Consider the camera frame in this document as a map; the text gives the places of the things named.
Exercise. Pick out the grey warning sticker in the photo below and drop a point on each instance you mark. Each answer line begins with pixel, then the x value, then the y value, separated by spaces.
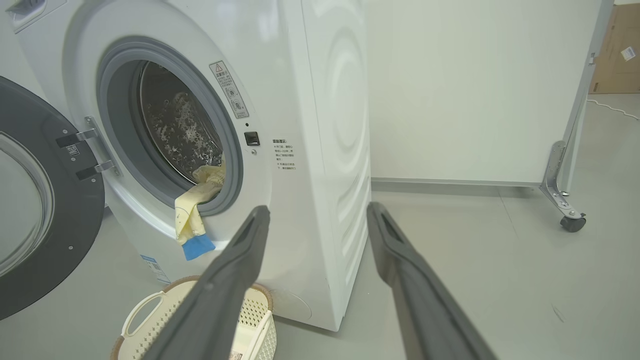
pixel 229 90

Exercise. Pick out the brown cardboard box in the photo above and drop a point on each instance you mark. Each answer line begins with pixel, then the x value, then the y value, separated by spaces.
pixel 615 70

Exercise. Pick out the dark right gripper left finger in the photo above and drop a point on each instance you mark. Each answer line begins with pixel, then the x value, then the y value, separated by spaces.
pixel 220 300

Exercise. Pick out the round drain filter cover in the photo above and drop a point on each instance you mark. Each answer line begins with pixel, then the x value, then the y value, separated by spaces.
pixel 292 305

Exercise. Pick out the white front-load washing machine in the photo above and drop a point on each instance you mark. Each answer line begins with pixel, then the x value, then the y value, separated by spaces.
pixel 320 150

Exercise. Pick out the stainless steel washing machine drum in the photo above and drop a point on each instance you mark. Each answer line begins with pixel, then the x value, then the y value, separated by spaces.
pixel 175 125

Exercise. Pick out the printed instruction text label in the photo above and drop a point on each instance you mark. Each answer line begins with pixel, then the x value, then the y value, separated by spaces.
pixel 284 155

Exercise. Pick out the metal washer door hinge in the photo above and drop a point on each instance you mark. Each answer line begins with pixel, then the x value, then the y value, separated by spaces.
pixel 97 145

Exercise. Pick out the cream perforated laundry basket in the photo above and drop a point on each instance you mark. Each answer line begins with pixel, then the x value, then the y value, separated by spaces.
pixel 150 325

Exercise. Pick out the cream garment with blue cuffs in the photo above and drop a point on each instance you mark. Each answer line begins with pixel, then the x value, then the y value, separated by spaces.
pixel 192 215

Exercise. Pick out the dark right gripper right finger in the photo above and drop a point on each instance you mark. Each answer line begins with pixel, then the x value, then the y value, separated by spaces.
pixel 425 310

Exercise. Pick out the blue energy label sticker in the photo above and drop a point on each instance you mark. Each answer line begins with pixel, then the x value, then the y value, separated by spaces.
pixel 155 269

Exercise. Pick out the black door latch socket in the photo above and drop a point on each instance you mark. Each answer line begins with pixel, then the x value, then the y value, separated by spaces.
pixel 251 138

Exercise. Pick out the white partition panel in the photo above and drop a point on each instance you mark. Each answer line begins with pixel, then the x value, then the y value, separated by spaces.
pixel 475 90

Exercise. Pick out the black round glass washer door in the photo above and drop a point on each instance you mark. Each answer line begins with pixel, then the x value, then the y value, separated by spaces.
pixel 60 225

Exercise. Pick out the metal partition foot with castor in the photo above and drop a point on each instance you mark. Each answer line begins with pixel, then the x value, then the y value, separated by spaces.
pixel 555 185

